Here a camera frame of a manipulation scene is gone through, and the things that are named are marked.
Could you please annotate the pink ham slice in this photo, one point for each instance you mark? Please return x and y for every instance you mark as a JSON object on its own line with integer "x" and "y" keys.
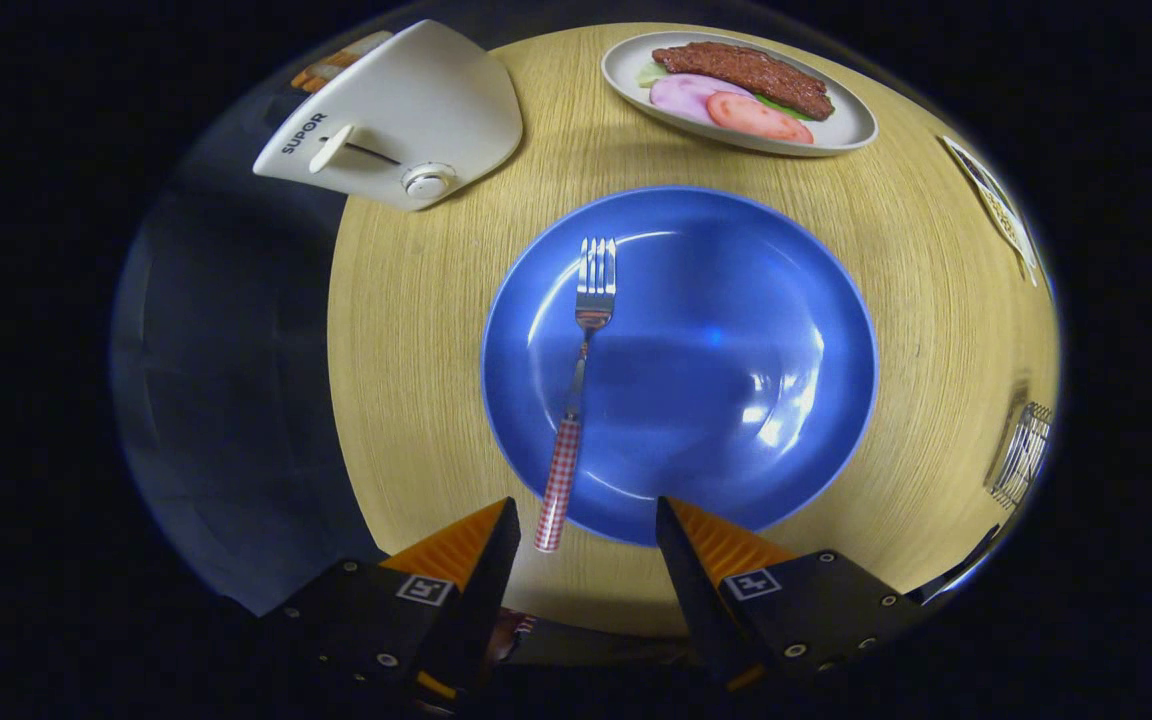
{"x": 681, "y": 97}

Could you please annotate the toasted bread slice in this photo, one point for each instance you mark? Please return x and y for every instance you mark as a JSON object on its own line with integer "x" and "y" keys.
{"x": 366, "y": 43}
{"x": 316, "y": 76}

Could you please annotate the blue plate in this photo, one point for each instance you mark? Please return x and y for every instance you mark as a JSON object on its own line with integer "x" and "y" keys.
{"x": 716, "y": 400}

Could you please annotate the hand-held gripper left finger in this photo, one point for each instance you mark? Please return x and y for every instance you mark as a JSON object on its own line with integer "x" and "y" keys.
{"x": 481, "y": 590}

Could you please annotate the green lettuce leaf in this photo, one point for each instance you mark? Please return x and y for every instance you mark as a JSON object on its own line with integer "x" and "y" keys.
{"x": 650, "y": 75}

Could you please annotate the beige food plate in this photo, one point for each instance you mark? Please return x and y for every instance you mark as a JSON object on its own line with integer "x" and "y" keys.
{"x": 841, "y": 130}

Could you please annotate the white divided tray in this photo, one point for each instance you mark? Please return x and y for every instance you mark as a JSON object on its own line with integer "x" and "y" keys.
{"x": 996, "y": 205}

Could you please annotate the brown meat patty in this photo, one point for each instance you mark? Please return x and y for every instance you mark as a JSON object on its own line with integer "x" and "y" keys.
{"x": 746, "y": 70}

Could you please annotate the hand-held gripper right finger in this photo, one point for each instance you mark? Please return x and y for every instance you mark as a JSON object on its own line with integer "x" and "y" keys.
{"x": 696, "y": 590}

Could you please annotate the white toaster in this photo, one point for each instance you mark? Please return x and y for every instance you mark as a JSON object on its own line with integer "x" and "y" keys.
{"x": 416, "y": 100}

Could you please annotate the red tomato slice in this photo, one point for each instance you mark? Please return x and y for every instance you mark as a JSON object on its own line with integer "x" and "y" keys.
{"x": 751, "y": 117}

